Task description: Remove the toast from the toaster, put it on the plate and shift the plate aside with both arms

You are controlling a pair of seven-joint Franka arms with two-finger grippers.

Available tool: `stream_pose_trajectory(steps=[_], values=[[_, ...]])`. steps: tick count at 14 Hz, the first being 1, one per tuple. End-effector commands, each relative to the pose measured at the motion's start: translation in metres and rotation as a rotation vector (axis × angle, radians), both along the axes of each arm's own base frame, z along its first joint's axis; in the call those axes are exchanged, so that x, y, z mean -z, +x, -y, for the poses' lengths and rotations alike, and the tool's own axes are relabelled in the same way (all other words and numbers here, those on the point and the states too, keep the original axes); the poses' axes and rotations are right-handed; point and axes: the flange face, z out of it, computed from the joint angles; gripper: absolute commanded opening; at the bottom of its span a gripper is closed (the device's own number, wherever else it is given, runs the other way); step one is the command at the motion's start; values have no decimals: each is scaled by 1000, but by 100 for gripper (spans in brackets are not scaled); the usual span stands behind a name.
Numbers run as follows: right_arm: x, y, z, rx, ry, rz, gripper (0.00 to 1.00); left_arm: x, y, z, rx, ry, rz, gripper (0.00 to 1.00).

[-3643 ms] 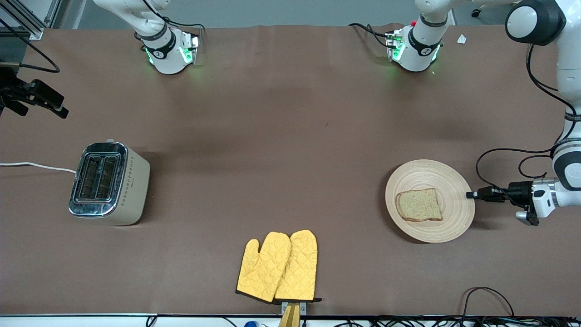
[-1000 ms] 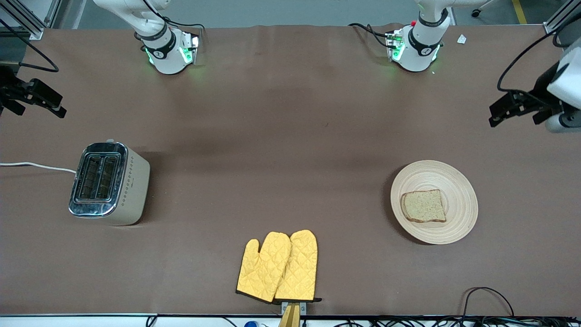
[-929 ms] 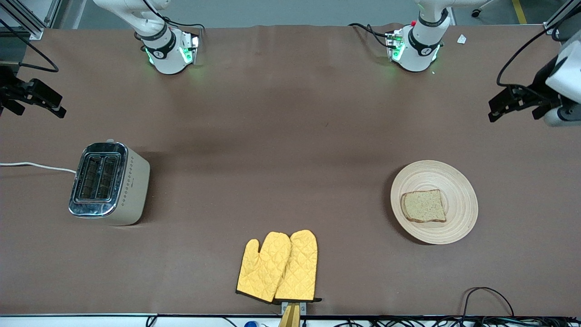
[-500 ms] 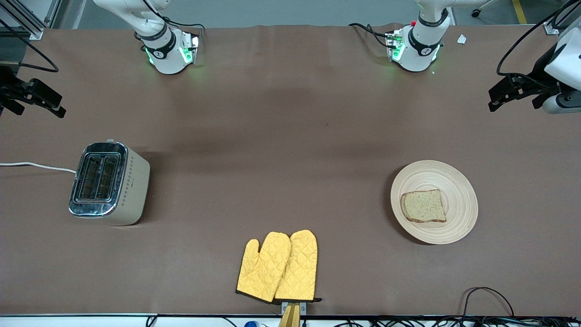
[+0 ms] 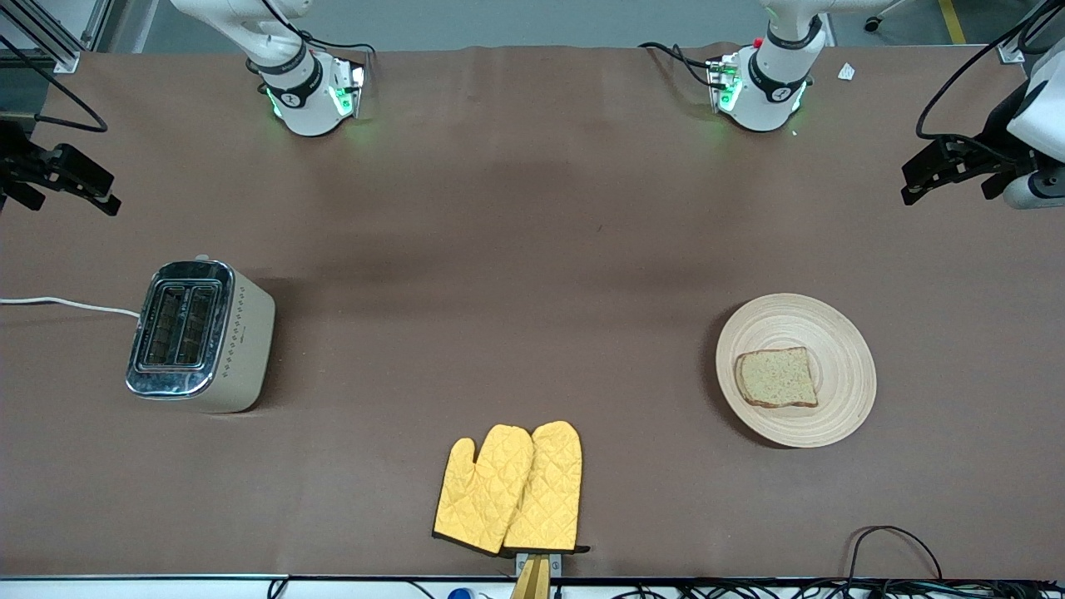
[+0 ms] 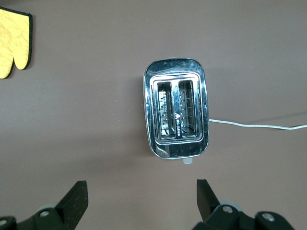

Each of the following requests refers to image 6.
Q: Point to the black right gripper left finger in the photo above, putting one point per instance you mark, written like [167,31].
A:
[69,206]

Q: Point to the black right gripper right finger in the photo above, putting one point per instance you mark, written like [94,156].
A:
[211,206]

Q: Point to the brown table cover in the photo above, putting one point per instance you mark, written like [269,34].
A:
[84,119]

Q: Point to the cream and chrome toaster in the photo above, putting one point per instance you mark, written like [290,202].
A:
[176,110]

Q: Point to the yellow quilted oven mitt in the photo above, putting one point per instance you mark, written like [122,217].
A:
[14,40]

